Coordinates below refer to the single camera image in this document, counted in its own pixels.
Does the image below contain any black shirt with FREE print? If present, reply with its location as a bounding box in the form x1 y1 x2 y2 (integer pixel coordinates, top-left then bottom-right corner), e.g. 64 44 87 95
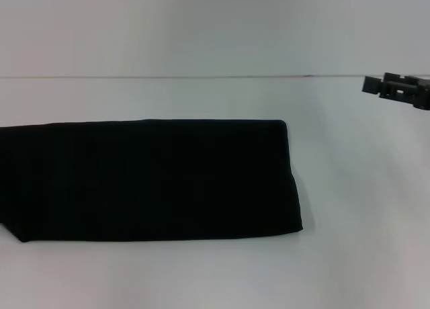
0 119 304 243

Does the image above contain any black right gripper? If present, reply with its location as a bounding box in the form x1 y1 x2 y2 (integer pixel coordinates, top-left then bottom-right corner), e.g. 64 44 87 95
361 72 430 111

